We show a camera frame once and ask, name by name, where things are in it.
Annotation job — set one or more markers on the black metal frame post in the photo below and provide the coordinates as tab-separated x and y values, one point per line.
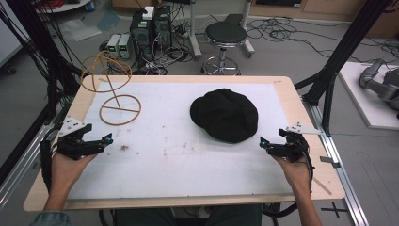
40	47
342	50

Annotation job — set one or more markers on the white stand frame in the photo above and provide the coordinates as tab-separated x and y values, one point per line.
196	34

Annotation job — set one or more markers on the white table mat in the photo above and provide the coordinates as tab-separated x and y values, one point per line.
175	163

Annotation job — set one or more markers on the aluminium rail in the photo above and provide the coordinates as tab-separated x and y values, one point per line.
22	169
338	175

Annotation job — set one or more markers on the small metal bracket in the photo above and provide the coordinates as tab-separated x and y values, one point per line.
329	161

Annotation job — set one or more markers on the black computer tower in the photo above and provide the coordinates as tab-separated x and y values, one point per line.
162	26
141	36

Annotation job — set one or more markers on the white round table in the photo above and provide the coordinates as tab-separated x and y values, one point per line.
62	5

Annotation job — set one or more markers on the blue denim sleeve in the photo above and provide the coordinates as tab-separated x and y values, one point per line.
51	219

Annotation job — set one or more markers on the black tape cross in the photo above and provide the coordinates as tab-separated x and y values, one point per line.
335	209

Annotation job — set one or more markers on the black round stool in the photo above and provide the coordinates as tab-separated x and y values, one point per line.
225	34

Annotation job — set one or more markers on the person's right hand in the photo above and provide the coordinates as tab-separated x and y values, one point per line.
293	174

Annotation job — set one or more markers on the white platform board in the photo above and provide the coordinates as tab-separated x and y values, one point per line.
360	100

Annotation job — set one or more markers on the black hat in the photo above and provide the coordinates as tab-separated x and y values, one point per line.
224	114

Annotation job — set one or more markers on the grey power supply unit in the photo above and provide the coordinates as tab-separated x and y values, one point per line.
113	45
124	46

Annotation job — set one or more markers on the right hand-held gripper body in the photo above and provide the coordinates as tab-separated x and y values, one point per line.
293	146

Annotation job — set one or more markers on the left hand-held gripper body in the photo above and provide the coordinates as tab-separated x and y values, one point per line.
72	145

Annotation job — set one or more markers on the person's left hand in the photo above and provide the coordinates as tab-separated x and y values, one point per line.
67	169

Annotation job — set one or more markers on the person's dark trousers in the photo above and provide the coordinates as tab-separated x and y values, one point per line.
188	216

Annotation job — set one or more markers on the blue tape roll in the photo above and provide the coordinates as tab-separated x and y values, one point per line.
90	6

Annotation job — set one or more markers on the small white box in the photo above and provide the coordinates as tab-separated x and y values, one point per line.
148	12

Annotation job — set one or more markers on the thin wooden stick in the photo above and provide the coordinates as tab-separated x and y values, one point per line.
322	186

